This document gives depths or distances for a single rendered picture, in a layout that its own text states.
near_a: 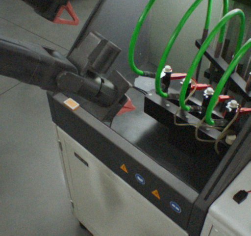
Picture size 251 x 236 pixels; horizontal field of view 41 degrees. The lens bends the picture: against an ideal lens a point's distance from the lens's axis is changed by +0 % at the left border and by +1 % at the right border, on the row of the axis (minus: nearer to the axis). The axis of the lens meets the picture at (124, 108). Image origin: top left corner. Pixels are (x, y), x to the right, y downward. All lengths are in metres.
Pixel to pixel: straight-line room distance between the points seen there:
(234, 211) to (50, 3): 0.68
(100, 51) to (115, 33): 0.70
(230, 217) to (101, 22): 0.77
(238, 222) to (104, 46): 0.54
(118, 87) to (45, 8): 0.27
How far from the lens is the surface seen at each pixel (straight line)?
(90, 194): 1.48
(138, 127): 1.25
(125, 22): 1.34
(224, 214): 0.90
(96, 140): 1.12
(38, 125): 2.48
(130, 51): 0.88
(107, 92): 0.68
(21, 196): 2.13
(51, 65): 0.56
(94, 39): 0.62
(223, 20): 0.87
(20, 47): 0.54
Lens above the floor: 1.74
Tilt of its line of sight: 44 degrees down
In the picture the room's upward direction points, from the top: straight up
